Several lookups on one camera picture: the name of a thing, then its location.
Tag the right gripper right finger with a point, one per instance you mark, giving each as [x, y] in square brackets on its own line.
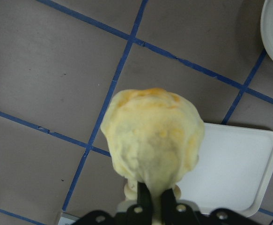
[169, 212]

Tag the brown paper table mat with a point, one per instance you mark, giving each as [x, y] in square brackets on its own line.
[61, 60]

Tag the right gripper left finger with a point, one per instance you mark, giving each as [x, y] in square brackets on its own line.
[144, 208]

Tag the cream rectangular tray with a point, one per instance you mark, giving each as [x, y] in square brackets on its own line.
[234, 169]

